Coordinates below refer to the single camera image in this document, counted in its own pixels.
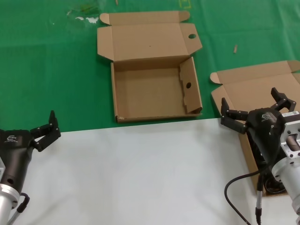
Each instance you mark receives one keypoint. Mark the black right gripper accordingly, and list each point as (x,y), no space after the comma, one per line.
(264,126)

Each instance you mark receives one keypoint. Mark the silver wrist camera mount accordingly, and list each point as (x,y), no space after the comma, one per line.
(291,131)
(1,167)

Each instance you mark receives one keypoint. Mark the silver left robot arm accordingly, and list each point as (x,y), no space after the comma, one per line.
(5,201)

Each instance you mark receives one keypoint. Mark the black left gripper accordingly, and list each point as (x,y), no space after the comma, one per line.
(16,150)

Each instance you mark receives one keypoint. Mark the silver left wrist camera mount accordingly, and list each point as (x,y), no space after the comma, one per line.
(1,167)

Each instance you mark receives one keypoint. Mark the open brown cardboard box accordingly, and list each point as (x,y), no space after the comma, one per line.
(246,89)
(150,42)

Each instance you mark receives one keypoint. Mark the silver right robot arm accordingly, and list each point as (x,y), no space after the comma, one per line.
(288,182)

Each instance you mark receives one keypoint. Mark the green table cloth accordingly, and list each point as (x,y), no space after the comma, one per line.
(47,70)

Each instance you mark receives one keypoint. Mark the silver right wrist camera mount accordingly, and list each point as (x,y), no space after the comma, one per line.
(291,131)

